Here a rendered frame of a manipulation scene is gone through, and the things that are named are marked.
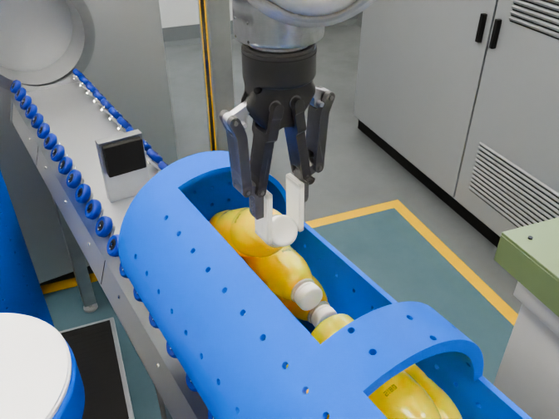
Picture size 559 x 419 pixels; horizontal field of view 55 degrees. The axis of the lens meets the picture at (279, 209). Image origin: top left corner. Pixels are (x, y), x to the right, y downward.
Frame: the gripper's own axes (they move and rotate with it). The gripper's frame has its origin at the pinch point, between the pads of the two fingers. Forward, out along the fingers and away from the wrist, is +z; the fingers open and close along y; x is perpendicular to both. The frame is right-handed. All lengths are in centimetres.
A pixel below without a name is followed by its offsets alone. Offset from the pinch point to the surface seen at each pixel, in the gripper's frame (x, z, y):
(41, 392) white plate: -9.3, 22.8, 31.1
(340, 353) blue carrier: 18.9, 3.9, 5.2
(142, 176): -64, 29, -3
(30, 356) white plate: -16.3, 22.7, 30.9
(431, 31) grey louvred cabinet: -140, 41, -178
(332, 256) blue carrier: -5.0, 16.6, -12.9
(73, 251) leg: -133, 93, 8
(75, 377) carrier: -10.9, 24.6, 26.6
